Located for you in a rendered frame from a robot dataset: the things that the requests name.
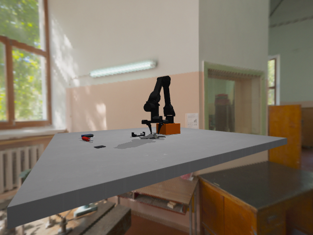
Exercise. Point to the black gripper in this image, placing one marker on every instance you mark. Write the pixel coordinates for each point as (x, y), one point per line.
(164, 121)

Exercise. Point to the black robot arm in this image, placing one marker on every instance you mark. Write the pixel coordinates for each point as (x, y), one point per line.
(152, 104)

